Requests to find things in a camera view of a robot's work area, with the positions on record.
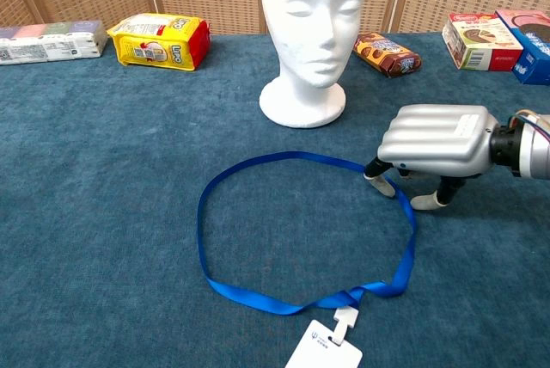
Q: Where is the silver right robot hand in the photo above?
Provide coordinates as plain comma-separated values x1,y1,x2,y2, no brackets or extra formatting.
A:
363,103,499,212

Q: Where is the blue lanyard ribbon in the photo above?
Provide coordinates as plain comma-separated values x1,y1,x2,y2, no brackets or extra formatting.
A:
196,150,417,317

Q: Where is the white badge card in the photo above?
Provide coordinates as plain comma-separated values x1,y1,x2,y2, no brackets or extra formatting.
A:
284,306,364,368

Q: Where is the white foam mannequin head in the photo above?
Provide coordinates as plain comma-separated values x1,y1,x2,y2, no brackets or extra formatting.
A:
259,0,366,130

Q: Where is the brown chocolate cookie box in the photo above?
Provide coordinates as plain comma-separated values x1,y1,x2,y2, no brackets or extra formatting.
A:
351,32,423,80

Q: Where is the white red cardboard box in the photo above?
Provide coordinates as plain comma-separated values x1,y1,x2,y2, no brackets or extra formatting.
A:
442,13,524,72

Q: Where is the pink blue Oreo box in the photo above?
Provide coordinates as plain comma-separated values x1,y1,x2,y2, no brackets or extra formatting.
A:
494,8,550,86

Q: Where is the yellow Lipo biscuit bag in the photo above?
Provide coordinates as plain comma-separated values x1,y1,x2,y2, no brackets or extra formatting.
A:
106,12,212,72

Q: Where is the teal table cloth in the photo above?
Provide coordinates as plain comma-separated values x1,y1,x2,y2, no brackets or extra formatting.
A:
0,31,550,368

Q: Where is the pastel tissue multipack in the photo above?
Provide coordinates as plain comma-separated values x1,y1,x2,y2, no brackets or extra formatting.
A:
0,20,109,66

